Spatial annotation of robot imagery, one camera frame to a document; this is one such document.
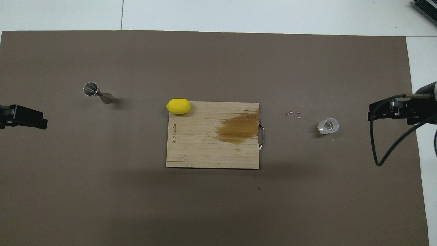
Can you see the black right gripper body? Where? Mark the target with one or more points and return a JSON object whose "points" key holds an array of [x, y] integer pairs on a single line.
{"points": [[420, 106]]}

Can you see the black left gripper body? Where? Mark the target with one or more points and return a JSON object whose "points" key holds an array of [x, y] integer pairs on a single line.
{"points": [[4, 116]]}

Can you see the yellow lemon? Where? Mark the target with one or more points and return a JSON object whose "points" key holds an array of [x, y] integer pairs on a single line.
{"points": [[178, 106]]}

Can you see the brown table mat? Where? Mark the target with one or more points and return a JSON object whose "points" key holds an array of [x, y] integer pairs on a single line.
{"points": [[102, 177]]}

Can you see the bamboo cutting board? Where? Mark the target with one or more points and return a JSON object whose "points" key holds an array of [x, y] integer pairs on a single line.
{"points": [[198, 147]]}

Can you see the steel double jigger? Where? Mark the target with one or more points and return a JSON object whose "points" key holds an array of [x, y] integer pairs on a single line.
{"points": [[106, 98]]}

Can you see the grey ribbed device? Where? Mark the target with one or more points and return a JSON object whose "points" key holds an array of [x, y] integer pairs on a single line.
{"points": [[426, 6]]}

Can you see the small clear glass cup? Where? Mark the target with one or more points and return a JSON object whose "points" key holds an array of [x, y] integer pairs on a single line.
{"points": [[327, 126]]}

